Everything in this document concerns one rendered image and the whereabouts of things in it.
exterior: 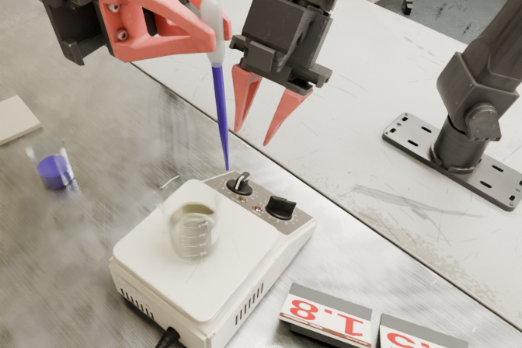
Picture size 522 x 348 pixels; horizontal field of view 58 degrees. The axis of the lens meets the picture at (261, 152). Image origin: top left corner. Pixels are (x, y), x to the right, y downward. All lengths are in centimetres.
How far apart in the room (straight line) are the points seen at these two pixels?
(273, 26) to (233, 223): 20
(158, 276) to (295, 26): 25
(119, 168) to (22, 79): 26
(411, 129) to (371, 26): 30
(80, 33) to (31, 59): 54
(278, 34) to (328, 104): 37
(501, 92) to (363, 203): 21
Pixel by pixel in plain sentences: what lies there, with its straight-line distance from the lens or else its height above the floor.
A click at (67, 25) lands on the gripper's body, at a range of 34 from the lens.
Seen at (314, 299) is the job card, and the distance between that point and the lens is 53.
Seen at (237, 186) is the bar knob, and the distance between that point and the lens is 53.
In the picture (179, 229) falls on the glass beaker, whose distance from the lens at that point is 41.
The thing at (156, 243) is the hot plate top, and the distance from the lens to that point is 47.
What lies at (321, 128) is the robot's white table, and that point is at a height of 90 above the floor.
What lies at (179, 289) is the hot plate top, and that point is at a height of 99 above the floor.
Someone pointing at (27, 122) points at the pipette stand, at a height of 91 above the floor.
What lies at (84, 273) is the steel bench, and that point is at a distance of 57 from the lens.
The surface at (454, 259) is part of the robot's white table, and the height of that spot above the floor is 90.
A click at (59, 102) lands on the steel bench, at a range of 78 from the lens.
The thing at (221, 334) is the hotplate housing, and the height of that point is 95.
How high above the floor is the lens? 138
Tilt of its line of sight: 46 degrees down
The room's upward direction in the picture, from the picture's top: 4 degrees clockwise
